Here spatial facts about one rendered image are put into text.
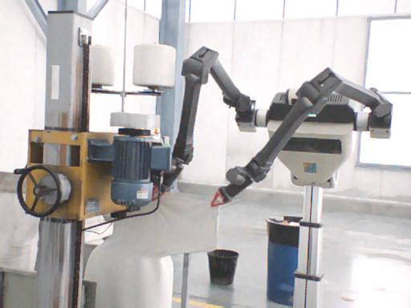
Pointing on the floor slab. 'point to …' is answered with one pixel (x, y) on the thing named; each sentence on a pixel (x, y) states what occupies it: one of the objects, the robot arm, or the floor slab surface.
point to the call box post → (185, 281)
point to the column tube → (62, 156)
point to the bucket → (222, 266)
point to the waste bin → (282, 258)
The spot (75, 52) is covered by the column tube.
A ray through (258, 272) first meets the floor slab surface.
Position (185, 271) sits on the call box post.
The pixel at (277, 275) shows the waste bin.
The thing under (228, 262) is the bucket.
